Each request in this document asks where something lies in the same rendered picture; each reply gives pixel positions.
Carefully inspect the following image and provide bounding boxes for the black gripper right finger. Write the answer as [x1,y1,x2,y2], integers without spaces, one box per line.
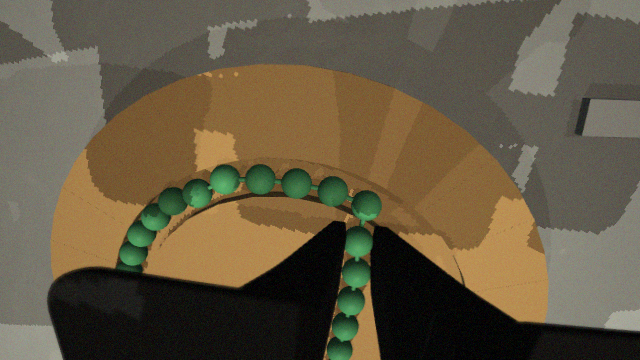
[370,226,640,360]

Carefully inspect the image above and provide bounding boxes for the tan round board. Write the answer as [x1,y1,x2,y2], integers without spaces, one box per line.
[50,64,549,323]

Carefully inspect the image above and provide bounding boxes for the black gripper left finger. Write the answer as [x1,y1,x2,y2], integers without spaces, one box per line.
[47,221,346,360]

